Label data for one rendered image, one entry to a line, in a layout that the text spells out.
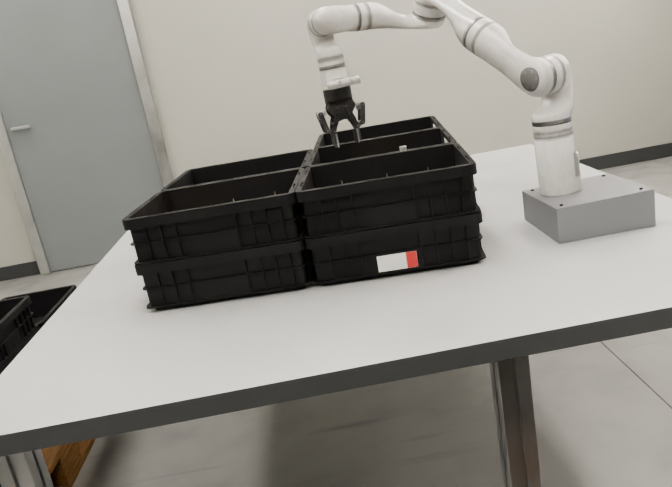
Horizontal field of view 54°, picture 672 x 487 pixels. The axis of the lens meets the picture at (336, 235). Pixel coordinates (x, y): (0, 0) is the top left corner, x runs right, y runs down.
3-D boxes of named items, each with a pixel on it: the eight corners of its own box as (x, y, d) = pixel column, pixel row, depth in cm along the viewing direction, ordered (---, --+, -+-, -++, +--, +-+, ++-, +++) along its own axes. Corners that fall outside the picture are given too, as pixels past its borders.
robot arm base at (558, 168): (569, 184, 168) (562, 117, 164) (585, 190, 159) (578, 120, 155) (533, 191, 168) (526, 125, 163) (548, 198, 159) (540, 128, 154)
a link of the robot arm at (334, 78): (330, 90, 167) (325, 66, 166) (315, 91, 178) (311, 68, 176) (362, 83, 170) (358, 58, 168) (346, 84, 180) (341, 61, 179)
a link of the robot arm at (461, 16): (436, -24, 181) (499, 14, 166) (430, 9, 187) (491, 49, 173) (409, -18, 177) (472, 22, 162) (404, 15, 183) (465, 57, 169)
